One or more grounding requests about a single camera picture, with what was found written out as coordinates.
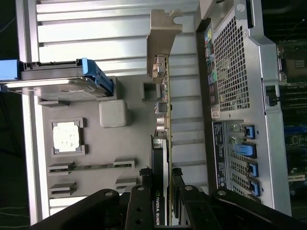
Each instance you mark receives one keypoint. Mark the silver CPU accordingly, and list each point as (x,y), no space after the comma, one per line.
(66,137)

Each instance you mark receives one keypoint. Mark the blue plastic disk carrier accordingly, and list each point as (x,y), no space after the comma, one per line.
(93,72)

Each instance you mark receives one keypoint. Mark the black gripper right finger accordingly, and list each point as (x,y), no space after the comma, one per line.
(194,208)

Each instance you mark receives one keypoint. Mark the black open PC case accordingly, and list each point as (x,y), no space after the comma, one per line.
(239,72)

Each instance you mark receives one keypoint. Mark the silver hard disk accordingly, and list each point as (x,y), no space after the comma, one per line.
(48,88)

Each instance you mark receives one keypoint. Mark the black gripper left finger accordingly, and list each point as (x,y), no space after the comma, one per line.
(141,208)

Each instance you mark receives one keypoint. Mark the grey parts rack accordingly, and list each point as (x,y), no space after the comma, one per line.
(100,148)

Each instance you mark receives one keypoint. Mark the blue card retention clip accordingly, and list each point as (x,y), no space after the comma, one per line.
(253,170)
(254,188)
(244,151)
(250,131)

